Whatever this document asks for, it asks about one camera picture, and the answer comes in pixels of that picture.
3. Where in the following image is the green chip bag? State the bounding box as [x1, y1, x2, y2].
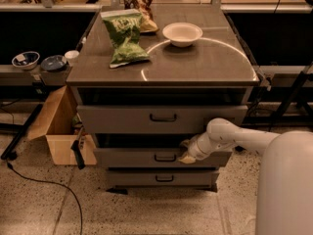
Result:
[101, 9, 149, 69]

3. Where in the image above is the white paper bowl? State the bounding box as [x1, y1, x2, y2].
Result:
[162, 23, 202, 48]

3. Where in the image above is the black tool handle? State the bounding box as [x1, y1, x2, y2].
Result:
[71, 128, 85, 169]

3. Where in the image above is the blue rimmed ceramic bowl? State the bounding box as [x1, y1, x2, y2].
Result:
[12, 51, 40, 71]

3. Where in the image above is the dark blue bowl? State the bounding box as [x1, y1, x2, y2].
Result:
[41, 55, 67, 71]

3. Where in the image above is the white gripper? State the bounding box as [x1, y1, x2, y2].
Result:
[178, 132, 216, 165]

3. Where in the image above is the grey drawer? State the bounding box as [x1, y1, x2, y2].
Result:
[94, 148, 231, 168]
[77, 106, 247, 134]
[108, 170, 219, 188]

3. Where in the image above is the grey drawer cabinet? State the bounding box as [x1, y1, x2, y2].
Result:
[67, 5, 258, 192]

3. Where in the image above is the black metal leg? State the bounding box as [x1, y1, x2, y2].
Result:
[0, 104, 42, 161]

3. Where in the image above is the grey bottom drawer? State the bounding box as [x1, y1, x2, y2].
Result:
[108, 170, 219, 188]

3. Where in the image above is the brown chip bag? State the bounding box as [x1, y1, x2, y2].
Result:
[123, 0, 158, 33]

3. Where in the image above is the black floor cable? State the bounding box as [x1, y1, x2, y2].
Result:
[6, 160, 84, 235]

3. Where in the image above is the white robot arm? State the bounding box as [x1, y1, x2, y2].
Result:
[179, 117, 313, 235]

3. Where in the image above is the small white cup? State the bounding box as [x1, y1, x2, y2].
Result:
[65, 50, 79, 66]

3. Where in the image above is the open cardboard box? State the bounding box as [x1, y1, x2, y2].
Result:
[27, 84, 98, 166]

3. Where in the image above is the grey top drawer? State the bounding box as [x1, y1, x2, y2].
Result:
[77, 106, 247, 134]

